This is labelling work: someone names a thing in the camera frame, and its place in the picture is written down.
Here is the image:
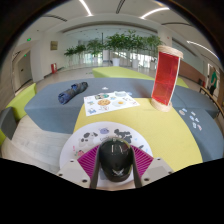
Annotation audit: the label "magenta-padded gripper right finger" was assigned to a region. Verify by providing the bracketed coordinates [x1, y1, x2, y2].
[129, 144, 175, 189]

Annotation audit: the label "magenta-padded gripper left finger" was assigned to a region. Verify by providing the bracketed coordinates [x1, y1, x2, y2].
[56, 144, 102, 190]

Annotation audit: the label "black computer mouse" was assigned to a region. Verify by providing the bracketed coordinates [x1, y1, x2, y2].
[98, 138, 135, 183]

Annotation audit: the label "round white puppy mouse pad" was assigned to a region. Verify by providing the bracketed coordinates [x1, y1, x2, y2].
[59, 121, 154, 189]

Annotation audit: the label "grey sofa block with stickers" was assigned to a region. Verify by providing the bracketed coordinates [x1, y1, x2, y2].
[173, 106, 224, 163]

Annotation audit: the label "long grey bench sofa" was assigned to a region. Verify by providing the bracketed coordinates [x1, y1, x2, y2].
[24, 77, 219, 135]

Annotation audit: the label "white sticker sheet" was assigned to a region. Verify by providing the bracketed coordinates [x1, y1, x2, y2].
[83, 90, 141, 117]

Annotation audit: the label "small dark grey stool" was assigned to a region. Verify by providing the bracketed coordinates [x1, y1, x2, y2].
[0, 106, 18, 140]

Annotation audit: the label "red fire cabinet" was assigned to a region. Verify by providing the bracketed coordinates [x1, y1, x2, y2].
[50, 62, 58, 75]

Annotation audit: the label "brown wooden counter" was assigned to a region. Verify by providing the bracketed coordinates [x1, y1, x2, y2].
[179, 59, 206, 85]

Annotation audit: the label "lime green flat bench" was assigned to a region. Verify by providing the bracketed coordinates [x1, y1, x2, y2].
[91, 65, 190, 89]

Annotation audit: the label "person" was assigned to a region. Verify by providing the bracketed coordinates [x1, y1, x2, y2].
[207, 69, 219, 96]

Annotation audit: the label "potted green plants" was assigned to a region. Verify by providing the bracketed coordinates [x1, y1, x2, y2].
[63, 30, 164, 68]

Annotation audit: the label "ceiling light strips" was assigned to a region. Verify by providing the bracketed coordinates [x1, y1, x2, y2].
[78, 0, 219, 61]

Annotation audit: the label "red panel rope-wrapped stand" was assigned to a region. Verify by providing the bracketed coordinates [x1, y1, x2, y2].
[149, 45, 184, 113]

